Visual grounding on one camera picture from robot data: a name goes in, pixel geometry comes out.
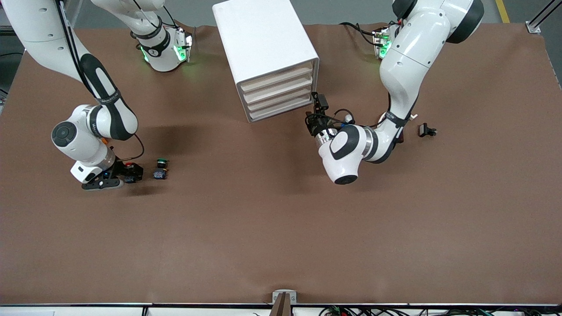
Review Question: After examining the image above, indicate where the black left arm base cable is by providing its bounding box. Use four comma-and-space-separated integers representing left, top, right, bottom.
340, 22, 382, 47

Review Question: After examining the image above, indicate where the white table edge rail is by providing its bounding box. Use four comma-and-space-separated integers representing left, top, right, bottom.
0, 303, 562, 316

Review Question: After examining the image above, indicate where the grey metal table bracket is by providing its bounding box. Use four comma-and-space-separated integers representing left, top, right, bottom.
272, 290, 297, 316

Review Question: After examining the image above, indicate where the black cable bundle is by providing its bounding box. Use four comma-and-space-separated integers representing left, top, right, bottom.
320, 305, 547, 316

